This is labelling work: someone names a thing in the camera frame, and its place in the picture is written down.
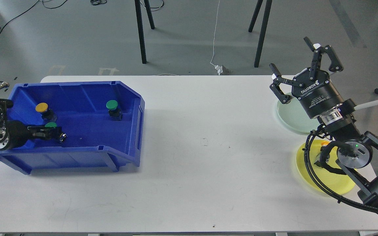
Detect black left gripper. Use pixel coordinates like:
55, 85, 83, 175
0, 120, 63, 151

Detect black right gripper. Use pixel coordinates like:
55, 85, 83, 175
269, 37, 344, 120

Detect green push button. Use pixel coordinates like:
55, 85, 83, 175
43, 122, 68, 144
106, 100, 123, 121

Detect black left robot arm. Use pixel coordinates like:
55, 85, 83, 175
0, 82, 67, 151

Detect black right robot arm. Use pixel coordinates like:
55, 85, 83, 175
269, 37, 378, 214

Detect pale green plate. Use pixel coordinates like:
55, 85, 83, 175
276, 97, 320, 134

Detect yellow plate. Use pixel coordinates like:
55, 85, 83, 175
296, 141, 356, 195

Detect blue plastic storage bin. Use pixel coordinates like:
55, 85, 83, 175
0, 82, 145, 174

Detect black tripod legs right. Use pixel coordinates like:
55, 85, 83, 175
248, 0, 273, 68

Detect black tripod legs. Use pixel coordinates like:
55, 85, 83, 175
248, 0, 273, 68
135, 0, 156, 64

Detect black tripod legs left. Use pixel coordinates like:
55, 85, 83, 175
135, 0, 156, 64

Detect white cable with plug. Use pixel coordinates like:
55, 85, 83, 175
210, 0, 225, 75

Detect black floor cable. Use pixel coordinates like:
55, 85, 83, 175
0, 0, 70, 53

